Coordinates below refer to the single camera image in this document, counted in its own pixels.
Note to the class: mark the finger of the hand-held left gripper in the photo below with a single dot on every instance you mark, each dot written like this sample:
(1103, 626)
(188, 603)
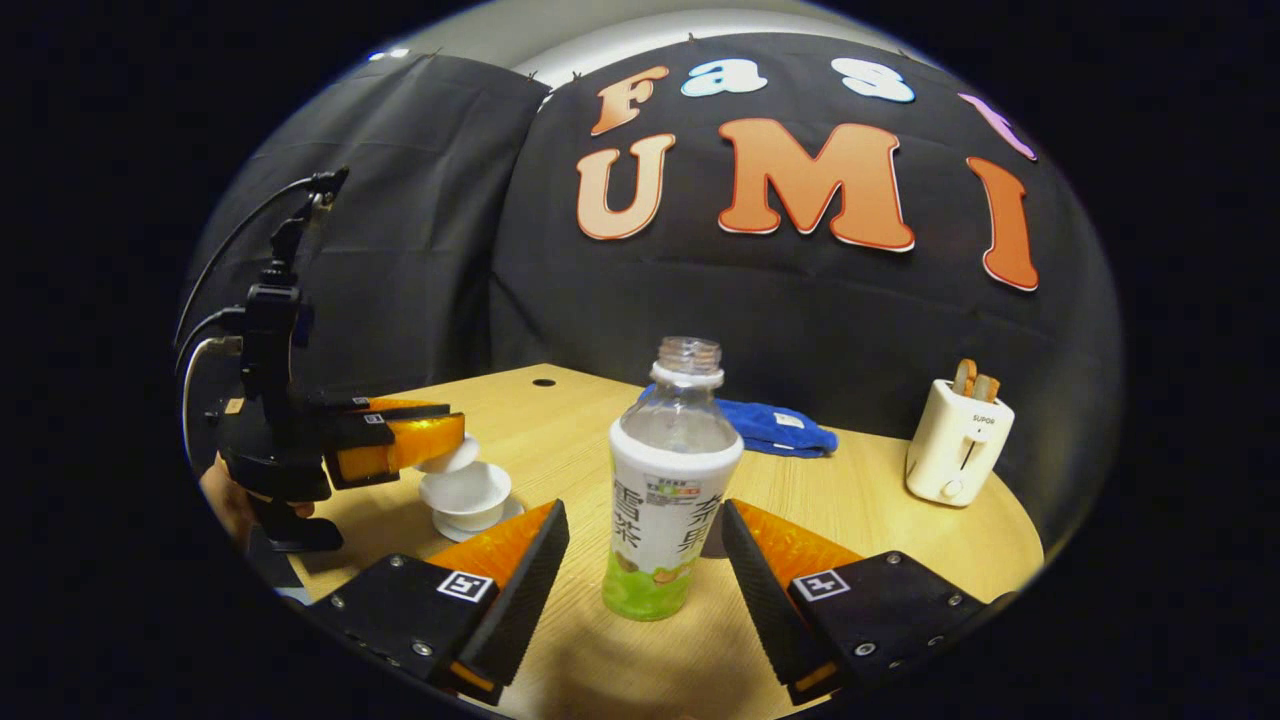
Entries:
(420, 440)
(400, 406)

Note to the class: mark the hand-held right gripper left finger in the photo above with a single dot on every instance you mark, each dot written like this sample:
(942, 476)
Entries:
(525, 600)

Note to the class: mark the white teacup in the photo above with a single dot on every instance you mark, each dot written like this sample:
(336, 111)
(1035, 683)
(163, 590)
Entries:
(465, 495)

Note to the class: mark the blue towel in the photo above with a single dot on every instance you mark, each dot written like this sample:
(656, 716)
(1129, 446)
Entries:
(780, 430)

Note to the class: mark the black backdrop cloth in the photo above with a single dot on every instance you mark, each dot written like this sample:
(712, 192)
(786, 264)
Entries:
(700, 290)

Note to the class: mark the toast bread slice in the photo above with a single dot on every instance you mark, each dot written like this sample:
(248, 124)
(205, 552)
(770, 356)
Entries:
(965, 378)
(988, 388)

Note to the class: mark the white toaster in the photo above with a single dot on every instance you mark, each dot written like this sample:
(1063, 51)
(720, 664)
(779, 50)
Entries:
(955, 450)

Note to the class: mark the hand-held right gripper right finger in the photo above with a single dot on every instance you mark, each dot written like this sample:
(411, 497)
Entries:
(765, 610)

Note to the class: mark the clear green-label water bottle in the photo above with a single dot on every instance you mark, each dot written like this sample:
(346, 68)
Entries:
(670, 500)

